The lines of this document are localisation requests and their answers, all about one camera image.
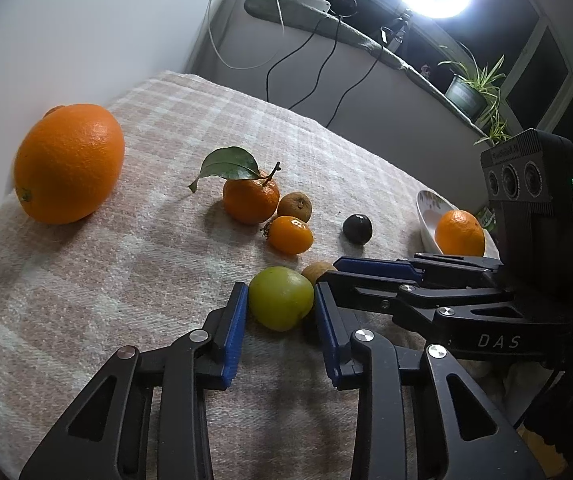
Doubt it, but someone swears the large orange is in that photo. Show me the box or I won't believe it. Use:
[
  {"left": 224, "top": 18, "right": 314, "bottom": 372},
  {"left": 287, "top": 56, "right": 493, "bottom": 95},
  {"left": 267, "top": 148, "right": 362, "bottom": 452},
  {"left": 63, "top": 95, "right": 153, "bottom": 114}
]
[{"left": 14, "top": 103, "right": 126, "bottom": 225}]

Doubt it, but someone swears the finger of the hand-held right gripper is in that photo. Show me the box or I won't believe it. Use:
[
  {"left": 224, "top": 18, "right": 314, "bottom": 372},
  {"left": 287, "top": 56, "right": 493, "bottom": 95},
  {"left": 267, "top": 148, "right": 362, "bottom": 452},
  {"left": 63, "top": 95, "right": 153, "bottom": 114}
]
[
  {"left": 316, "top": 280, "right": 524, "bottom": 333},
  {"left": 333, "top": 252, "right": 504, "bottom": 291}
]

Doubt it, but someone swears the brown kiwi fruit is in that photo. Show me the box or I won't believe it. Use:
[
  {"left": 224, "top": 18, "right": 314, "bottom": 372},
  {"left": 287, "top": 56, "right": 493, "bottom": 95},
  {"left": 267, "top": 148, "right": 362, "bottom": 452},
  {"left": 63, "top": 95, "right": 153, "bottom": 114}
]
[{"left": 277, "top": 191, "right": 313, "bottom": 223}]

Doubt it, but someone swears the white cable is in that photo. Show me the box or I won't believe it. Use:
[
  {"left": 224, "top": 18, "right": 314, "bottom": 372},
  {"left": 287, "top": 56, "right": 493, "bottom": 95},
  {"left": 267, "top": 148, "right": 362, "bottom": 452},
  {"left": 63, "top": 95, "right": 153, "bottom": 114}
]
[{"left": 206, "top": 0, "right": 287, "bottom": 69}]

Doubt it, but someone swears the potted spider plant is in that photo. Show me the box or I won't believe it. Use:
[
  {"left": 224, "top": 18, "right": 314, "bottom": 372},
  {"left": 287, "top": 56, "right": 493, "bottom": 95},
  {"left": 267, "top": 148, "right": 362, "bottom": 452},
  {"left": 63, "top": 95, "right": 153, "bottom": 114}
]
[{"left": 436, "top": 42, "right": 514, "bottom": 146}]

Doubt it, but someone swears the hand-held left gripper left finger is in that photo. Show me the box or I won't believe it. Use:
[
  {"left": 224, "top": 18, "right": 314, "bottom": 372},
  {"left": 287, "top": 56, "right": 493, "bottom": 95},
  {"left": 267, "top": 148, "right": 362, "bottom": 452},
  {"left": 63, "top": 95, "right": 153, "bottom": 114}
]
[{"left": 19, "top": 282, "right": 250, "bottom": 480}]

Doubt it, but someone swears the green packet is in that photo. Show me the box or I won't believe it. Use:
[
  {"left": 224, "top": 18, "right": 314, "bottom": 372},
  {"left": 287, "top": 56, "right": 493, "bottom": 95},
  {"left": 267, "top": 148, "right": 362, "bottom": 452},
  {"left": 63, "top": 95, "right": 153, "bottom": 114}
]
[{"left": 476, "top": 205, "right": 498, "bottom": 233}]

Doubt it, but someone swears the checkered blanket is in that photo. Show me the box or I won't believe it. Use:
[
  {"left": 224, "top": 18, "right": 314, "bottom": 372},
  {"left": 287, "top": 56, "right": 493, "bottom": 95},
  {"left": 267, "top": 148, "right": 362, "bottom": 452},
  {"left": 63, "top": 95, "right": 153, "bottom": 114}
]
[{"left": 0, "top": 70, "right": 567, "bottom": 480}]

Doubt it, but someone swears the small kumquat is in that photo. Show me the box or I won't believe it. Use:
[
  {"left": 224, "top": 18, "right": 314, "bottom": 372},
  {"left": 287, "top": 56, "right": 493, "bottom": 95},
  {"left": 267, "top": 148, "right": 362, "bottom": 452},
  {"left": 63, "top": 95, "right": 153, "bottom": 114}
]
[{"left": 261, "top": 215, "right": 314, "bottom": 255}]

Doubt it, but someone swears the window frame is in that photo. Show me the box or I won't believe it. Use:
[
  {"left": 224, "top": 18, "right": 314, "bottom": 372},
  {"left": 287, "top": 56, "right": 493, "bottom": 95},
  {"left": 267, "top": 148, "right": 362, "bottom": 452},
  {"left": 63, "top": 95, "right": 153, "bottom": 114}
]
[{"left": 466, "top": 0, "right": 573, "bottom": 161}]

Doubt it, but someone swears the brown longan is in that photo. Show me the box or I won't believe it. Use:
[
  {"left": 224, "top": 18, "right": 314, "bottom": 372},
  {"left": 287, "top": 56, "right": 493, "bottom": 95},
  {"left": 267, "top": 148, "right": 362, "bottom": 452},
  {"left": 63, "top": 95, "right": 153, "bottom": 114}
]
[{"left": 300, "top": 261, "right": 338, "bottom": 286}]

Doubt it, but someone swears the mandarin with leaf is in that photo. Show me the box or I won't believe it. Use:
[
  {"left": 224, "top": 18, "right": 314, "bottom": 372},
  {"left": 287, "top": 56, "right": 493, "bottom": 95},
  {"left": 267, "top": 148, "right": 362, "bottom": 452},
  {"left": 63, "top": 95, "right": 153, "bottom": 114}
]
[{"left": 189, "top": 146, "right": 282, "bottom": 226}]

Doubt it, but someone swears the medium orange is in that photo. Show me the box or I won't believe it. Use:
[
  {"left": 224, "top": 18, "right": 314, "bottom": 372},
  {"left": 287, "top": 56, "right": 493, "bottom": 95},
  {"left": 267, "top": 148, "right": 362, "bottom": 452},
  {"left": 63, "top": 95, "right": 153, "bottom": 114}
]
[{"left": 435, "top": 210, "right": 487, "bottom": 257}]

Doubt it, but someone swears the black cable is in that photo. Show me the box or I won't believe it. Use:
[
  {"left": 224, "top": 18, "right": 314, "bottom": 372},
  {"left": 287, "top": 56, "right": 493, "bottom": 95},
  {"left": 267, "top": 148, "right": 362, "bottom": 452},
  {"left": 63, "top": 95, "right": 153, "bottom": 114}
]
[
  {"left": 265, "top": 16, "right": 349, "bottom": 110},
  {"left": 325, "top": 35, "right": 393, "bottom": 128}
]

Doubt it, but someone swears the green round fruit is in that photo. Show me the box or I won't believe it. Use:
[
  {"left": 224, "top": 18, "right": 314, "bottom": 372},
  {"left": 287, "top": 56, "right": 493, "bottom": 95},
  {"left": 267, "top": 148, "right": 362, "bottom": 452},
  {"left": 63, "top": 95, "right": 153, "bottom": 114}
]
[{"left": 248, "top": 266, "right": 315, "bottom": 332}]

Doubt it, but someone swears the dark plum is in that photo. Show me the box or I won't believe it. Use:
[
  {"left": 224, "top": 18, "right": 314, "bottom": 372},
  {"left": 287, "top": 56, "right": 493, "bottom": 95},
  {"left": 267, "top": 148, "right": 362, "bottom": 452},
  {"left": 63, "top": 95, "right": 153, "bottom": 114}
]
[{"left": 342, "top": 213, "right": 373, "bottom": 246}]

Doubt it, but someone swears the dark stone windowsill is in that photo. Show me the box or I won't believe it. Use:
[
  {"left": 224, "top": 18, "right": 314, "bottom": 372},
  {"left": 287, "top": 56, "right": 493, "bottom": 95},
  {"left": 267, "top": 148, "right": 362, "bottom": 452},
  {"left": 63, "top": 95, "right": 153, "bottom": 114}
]
[{"left": 244, "top": 0, "right": 492, "bottom": 136}]

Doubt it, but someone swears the white bowl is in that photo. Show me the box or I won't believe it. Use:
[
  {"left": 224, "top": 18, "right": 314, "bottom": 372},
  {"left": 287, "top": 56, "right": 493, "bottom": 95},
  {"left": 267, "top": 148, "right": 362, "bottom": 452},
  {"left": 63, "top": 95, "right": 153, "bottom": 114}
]
[{"left": 415, "top": 190, "right": 501, "bottom": 257}]

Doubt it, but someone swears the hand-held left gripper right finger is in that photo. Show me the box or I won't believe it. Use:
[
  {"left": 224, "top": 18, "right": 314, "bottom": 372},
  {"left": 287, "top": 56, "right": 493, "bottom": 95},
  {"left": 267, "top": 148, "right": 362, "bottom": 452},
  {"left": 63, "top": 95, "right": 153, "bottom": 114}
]
[{"left": 315, "top": 281, "right": 547, "bottom": 480}]

